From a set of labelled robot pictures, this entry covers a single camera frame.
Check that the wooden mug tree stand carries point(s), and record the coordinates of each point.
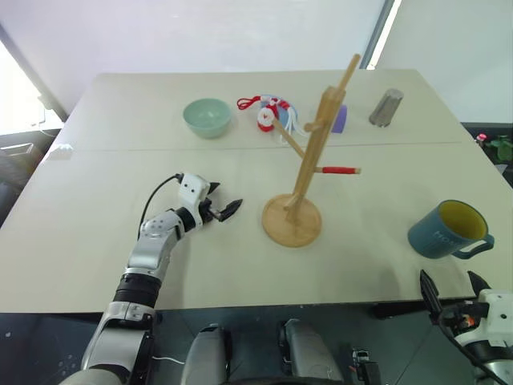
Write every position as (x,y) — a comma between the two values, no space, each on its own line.
(292,224)

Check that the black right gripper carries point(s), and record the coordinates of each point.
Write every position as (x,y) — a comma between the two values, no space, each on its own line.
(461,317)

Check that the black device with connectors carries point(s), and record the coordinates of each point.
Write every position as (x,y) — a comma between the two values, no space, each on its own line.
(364,367)

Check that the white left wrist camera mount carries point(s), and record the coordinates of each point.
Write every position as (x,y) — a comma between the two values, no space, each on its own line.
(191,192)

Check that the blue pendant with white tassels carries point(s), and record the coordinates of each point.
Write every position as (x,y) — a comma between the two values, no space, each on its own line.
(289,116)

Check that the light green bowl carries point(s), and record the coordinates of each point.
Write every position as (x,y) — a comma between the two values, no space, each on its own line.
(208,124)

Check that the purple block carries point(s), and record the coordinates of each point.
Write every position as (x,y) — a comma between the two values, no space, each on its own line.
(340,120)

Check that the small white plastic object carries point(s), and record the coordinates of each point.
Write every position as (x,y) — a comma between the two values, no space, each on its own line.
(60,152)

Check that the blue mug with yellow inside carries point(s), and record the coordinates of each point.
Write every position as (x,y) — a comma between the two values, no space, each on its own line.
(433,236)

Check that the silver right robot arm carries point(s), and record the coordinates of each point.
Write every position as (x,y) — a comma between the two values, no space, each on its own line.
(497,369)

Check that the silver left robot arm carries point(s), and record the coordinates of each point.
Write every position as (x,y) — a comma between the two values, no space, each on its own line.
(154,240)

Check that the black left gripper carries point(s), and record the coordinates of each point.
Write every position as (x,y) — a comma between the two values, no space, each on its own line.
(210,212)

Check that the grey metal cylinder shaker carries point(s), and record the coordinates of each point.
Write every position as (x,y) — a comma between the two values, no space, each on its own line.
(384,108)

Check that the green potted plant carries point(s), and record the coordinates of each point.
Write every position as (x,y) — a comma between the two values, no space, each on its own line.
(502,147)

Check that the small pink object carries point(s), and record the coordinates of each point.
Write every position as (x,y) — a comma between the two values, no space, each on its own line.
(481,137)

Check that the grey rounded shell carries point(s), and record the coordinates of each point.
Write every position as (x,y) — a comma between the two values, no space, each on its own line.
(206,357)
(308,353)

